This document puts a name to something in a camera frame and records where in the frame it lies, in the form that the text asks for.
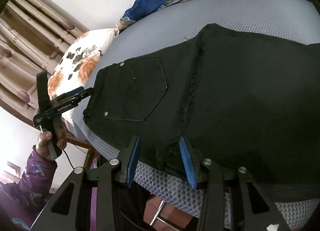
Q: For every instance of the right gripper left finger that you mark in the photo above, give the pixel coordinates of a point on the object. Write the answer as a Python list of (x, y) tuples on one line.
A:
[(97, 189)]

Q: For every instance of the brown patterned curtain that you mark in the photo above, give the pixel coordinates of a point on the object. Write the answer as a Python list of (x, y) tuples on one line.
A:
[(34, 37)]

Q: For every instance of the white floral pillow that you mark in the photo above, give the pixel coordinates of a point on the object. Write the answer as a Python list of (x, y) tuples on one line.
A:
[(80, 60)]

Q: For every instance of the person left hand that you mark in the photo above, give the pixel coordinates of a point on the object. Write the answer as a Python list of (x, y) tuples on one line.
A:
[(45, 139)]

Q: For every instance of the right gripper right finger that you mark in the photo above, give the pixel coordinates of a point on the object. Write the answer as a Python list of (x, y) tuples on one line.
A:
[(251, 208)]

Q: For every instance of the black pants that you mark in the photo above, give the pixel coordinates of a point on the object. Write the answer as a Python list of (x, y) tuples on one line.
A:
[(243, 99)]

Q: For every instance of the grey mesh mattress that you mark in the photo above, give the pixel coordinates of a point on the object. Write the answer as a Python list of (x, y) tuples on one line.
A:
[(294, 20)]

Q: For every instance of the purple jacket sleeve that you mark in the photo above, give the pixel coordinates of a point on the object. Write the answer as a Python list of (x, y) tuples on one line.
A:
[(22, 202)]

